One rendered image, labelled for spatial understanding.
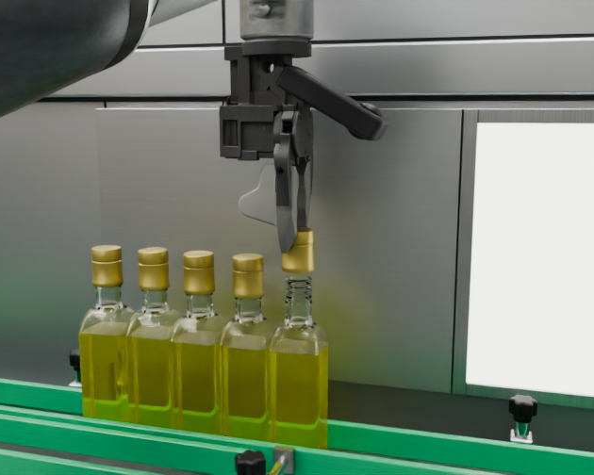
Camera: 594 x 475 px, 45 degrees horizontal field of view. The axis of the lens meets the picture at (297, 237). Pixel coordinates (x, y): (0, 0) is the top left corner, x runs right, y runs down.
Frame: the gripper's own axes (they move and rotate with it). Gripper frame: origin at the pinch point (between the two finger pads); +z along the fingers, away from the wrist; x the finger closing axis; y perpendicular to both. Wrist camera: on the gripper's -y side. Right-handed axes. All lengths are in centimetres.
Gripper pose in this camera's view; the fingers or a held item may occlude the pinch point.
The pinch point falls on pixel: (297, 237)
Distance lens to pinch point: 75.9
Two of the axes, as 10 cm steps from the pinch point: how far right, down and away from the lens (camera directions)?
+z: 0.0, 9.8, 1.8
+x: -2.7, 1.7, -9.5
